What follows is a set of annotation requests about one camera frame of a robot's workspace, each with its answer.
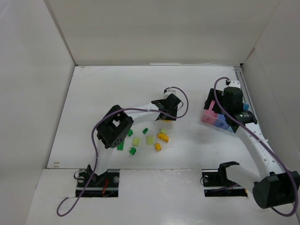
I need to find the aluminium rail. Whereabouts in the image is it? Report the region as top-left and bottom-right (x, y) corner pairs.
(233, 66), (256, 116)

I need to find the blue container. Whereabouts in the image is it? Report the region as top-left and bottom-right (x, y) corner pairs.
(226, 102), (251, 135)

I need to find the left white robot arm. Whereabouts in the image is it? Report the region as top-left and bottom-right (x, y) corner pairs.
(86, 93), (181, 185)

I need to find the green square lego brick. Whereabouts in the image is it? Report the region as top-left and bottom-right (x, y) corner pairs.
(127, 129), (133, 137)

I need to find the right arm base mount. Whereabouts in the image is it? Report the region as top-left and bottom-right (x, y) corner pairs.
(200, 161), (248, 197)

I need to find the light green lego middle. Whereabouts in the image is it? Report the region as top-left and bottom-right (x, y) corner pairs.
(146, 136), (154, 145)

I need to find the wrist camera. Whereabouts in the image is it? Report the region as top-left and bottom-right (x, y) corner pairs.
(163, 89), (176, 99)
(225, 79), (241, 89)

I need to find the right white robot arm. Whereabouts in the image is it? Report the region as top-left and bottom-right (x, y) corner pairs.
(204, 85), (300, 209)

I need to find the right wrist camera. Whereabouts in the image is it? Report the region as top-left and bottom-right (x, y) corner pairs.
(225, 79), (241, 89)

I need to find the light green lego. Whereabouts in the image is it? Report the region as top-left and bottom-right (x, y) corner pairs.
(146, 136), (154, 145)
(132, 137), (141, 147)
(160, 128), (167, 135)

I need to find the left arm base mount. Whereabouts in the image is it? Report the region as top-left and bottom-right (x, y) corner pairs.
(73, 166), (120, 198)

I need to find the orange small lego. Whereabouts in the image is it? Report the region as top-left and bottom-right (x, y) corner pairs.
(155, 143), (162, 151)

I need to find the orange long lego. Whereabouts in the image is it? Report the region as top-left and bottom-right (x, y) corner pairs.
(157, 133), (169, 143)

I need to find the light green lego left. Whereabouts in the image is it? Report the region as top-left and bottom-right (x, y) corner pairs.
(132, 137), (141, 147)

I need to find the green lego plate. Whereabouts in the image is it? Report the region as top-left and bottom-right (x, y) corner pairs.
(117, 142), (124, 150)

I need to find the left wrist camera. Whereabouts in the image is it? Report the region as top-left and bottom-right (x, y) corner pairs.
(163, 89), (176, 99)

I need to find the small dark green lego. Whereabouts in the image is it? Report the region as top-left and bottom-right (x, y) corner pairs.
(142, 128), (149, 134)

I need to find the light green lego right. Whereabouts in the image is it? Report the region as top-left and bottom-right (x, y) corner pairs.
(160, 128), (167, 135)

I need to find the pink container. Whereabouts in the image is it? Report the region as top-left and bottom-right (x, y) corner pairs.
(201, 100), (218, 126)

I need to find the purple container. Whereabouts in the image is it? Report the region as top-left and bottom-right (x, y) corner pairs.
(214, 114), (229, 130)

